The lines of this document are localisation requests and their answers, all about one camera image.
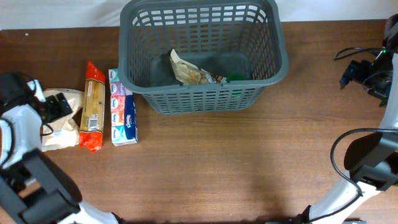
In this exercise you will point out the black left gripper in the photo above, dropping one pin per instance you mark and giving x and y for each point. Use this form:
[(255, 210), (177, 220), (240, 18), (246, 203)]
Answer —
[(59, 107)]

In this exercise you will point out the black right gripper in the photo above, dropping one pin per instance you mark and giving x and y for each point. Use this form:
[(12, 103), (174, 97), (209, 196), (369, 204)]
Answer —
[(356, 71)]

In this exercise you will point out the beige grain bag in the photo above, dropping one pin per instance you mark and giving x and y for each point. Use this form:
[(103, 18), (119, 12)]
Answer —
[(65, 130)]

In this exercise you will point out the spaghetti packet red ends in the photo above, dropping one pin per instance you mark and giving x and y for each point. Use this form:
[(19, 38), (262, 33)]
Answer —
[(92, 118)]

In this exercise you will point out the Kleenex tissue multipack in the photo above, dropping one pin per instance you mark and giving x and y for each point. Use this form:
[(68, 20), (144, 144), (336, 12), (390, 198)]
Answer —
[(123, 112)]

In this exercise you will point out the beige snack pouch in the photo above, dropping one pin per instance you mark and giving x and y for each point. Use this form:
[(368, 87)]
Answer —
[(189, 74)]

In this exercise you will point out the grey plastic basket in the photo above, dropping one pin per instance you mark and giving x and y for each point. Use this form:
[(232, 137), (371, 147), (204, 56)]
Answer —
[(243, 37)]

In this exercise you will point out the green lid jar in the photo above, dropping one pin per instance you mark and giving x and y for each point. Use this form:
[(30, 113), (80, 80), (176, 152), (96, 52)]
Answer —
[(235, 77)]

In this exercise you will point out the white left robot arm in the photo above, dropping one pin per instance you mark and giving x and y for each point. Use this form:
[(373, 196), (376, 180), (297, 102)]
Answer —
[(33, 188)]

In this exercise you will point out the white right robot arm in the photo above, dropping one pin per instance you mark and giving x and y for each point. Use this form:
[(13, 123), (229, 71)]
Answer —
[(364, 158)]

